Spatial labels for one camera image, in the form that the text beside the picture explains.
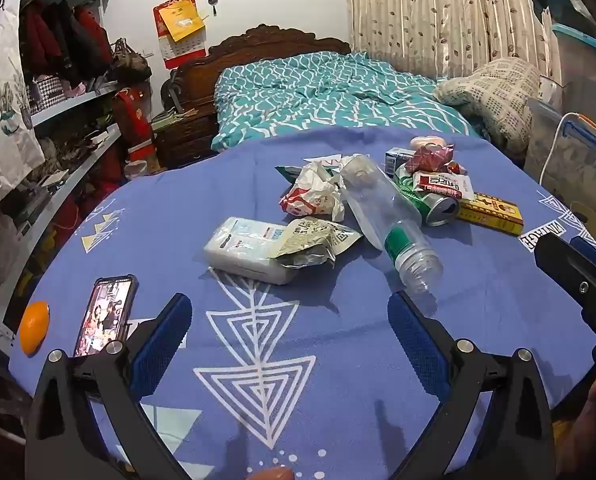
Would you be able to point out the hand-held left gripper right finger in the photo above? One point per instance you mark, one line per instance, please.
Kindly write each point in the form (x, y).
(417, 340)

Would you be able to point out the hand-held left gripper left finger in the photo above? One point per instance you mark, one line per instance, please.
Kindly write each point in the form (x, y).
(163, 335)

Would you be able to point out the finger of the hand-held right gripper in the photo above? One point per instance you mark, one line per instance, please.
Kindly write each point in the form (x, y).
(567, 272)
(586, 249)

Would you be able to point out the pink foil wrapper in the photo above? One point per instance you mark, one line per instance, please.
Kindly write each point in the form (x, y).
(427, 157)

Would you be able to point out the white red paper wrapper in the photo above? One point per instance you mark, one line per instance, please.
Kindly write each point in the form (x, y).
(310, 192)

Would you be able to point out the green white foil wrapper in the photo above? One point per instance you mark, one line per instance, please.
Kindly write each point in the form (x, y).
(288, 172)

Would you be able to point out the person's right hand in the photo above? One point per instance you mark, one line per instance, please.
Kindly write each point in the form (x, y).
(592, 425)

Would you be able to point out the person's left hand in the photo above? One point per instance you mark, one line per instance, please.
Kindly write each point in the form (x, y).
(272, 474)

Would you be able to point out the black smartphone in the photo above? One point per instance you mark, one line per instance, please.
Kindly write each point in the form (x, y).
(105, 315)

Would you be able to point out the clear storage box orange lid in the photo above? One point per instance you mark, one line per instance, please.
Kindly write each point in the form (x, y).
(577, 165)

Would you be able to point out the blue printed tablecloth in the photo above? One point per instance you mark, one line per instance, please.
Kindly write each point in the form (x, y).
(328, 340)

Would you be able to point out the yellow red box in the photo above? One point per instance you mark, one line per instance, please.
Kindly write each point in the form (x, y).
(492, 212)

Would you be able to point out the white tissue pack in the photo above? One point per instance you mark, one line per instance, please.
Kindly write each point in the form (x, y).
(238, 250)

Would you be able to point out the orange fruit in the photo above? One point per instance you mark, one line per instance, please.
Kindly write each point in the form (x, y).
(34, 327)

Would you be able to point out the clear plastic bottle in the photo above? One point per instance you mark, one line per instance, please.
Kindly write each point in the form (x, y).
(382, 215)

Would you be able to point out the green drink can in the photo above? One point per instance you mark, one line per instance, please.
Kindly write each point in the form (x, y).
(430, 206)

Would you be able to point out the crumpled beige snack wrapper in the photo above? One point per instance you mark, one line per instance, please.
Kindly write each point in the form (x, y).
(313, 237)

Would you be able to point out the red white packet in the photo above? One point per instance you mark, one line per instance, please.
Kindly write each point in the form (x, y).
(442, 185)

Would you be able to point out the small white blue carton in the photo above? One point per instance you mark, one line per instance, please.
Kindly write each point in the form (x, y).
(393, 160)

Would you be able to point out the beige patterned pillow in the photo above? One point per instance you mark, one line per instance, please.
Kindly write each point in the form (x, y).
(492, 90)

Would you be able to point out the pink white small item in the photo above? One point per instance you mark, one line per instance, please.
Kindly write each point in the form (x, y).
(422, 141)

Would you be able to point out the dark wooden nightstand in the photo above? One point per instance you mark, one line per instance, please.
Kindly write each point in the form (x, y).
(188, 140)

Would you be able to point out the red gift bag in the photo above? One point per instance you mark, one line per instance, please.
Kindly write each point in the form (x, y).
(138, 120)

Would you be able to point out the grey metal shelf rack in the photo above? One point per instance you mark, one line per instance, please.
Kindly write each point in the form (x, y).
(73, 105)

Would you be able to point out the teal patterned blanket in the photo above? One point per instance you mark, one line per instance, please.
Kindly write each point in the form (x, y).
(328, 90)

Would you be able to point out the houndstooth bag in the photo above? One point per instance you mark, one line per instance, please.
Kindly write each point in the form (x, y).
(45, 92)

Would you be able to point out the brown handbag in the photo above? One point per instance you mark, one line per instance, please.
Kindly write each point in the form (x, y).
(130, 62)

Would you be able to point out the leaf print curtain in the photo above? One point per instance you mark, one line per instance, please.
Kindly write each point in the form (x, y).
(427, 10)

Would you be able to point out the white plant print cloth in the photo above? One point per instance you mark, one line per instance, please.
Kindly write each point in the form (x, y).
(3, 85)

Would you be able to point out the carved wooden headboard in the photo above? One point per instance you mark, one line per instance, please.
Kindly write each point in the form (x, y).
(258, 42)

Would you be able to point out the dark red jacket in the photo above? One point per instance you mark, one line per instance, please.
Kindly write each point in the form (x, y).
(43, 45)

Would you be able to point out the red yellow wall calendar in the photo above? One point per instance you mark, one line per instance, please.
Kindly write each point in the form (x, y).
(178, 25)

